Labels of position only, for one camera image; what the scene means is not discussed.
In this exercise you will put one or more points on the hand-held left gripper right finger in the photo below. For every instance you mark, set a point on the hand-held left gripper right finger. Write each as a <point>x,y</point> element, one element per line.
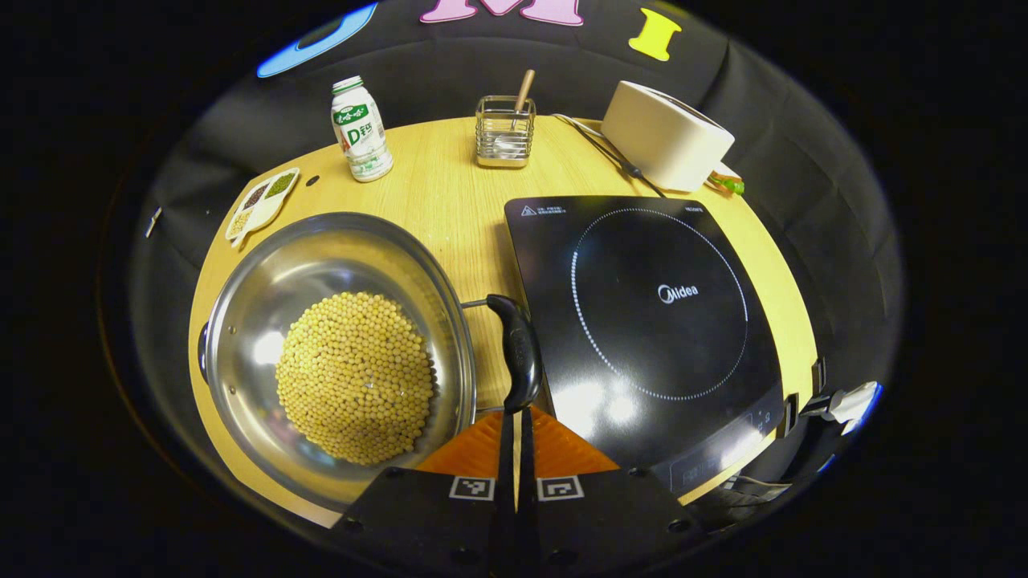
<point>527,482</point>

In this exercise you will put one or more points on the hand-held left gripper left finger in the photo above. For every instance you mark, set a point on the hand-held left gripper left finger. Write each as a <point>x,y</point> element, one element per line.
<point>506,482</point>

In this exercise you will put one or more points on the pile of yellow soybeans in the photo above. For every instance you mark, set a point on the pile of yellow soybeans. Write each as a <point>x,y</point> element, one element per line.
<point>353,377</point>

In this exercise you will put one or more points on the black induction cooktop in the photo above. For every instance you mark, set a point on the black induction cooktop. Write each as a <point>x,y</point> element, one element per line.
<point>666,353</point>

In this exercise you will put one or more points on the stainless steel pot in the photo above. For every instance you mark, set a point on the stainless steel pot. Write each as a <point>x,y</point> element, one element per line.
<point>321,257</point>

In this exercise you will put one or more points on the toy sandwich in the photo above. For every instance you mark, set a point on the toy sandwich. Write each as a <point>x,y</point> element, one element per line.
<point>729,185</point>

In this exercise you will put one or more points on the white divided bean dish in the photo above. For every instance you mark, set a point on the white divided bean dish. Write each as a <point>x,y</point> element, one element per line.
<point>261,209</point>

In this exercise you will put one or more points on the white toaster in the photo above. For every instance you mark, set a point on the white toaster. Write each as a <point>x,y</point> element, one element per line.
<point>658,136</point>

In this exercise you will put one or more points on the white green-label drink bottle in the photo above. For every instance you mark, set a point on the white green-label drink bottle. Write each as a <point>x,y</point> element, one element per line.
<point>361,136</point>

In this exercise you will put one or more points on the white cloth clip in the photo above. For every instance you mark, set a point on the white cloth clip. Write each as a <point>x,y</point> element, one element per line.
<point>153,222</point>

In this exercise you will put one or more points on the black table edge bracket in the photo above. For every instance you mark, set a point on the black table edge bracket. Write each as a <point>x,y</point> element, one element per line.
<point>818,376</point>
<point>789,416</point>

